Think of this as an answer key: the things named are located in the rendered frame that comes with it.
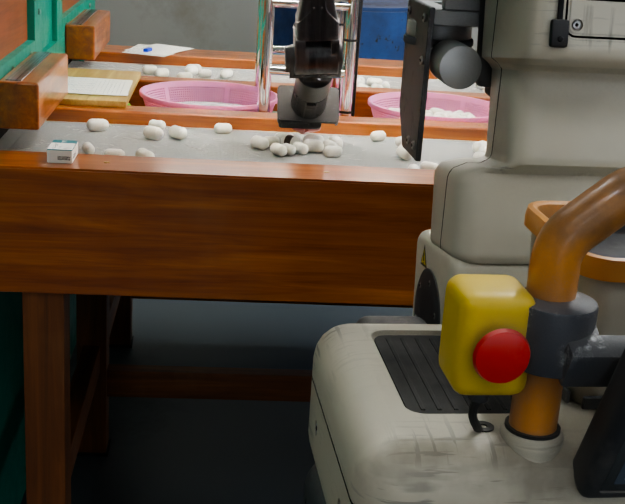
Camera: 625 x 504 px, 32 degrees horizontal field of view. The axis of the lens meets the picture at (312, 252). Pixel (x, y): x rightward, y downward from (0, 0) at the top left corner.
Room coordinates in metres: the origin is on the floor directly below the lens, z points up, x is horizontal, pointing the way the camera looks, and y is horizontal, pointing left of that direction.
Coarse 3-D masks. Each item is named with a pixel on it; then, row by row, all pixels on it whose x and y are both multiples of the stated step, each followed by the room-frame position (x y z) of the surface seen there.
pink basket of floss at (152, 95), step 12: (156, 84) 2.15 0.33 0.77; (168, 84) 2.17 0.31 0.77; (180, 84) 2.19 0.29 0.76; (192, 84) 2.20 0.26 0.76; (204, 84) 2.21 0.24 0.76; (216, 84) 2.21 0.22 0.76; (228, 84) 2.21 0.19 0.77; (240, 84) 2.20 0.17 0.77; (144, 96) 2.02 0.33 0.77; (156, 96) 2.14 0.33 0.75; (168, 96) 2.16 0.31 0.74; (180, 96) 2.18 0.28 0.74; (204, 96) 2.20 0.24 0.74; (228, 96) 2.20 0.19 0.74; (240, 96) 2.20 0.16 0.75; (252, 96) 2.18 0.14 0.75; (276, 96) 2.10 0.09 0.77; (192, 108) 1.95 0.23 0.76; (204, 108) 1.95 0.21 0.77; (216, 108) 1.95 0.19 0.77; (228, 108) 1.96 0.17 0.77; (240, 108) 1.97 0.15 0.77; (252, 108) 1.99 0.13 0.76
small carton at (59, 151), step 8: (56, 144) 1.52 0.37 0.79; (64, 144) 1.52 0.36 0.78; (72, 144) 1.52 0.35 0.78; (48, 152) 1.49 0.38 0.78; (56, 152) 1.49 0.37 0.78; (64, 152) 1.49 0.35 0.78; (72, 152) 1.49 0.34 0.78; (48, 160) 1.49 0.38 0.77; (56, 160) 1.49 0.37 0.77; (64, 160) 1.49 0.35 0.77; (72, 160) 1.49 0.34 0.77
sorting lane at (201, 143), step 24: (24, 144) 1.69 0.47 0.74; (48, 144) 1.70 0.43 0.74; (96, 144) 1.72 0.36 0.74; (120, 144) 1.73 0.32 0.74; (144, 144) 1.75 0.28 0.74; (168, 144) 1.76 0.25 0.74; (192, 144) 1.77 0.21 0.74; (216, 144) 1.78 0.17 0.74; (240, 144) 1.79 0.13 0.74; (360, 144) 1.85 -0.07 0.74; (384, 144) 1.87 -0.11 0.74; (432, 144) 1.89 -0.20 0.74; (456, 144) 1.90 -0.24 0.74
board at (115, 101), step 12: (72, 72) 2.17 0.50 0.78; (84, 72) 2.18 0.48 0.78; (96, 72) 2.19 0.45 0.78; (108, 72) 2.20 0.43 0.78; (120, 72) 2.21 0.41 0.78; (132, 72) 2.22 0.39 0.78; (132, 84) 2.08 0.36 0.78; (72, 96) 1.92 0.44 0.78; (84, 96) 1.93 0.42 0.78; (96, 96) 1.94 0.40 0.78; (108, 96) 1.94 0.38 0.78; (120, 96) 1.95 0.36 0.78
